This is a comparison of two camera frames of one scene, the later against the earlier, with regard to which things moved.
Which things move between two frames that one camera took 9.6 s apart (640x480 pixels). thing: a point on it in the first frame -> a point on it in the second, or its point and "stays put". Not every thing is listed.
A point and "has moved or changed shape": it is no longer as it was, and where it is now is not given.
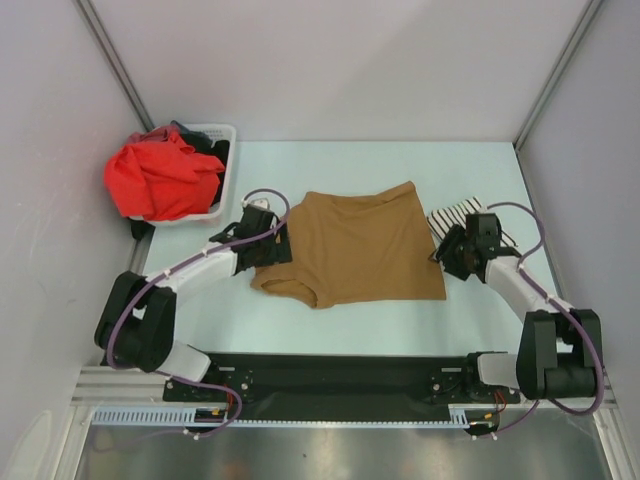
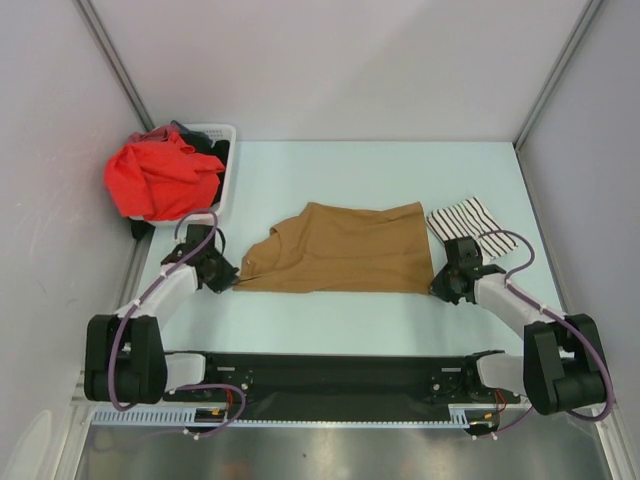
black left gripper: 279,252 -> 228,277
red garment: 158,176 stays put
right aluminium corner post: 590,12 stays put
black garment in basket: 203,144 stays put
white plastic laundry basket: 215,132 stays put
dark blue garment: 184,131 stays put
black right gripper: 448,243 -> 437,288
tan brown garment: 357,246 has moved or changed shape
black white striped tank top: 456,214 stays put
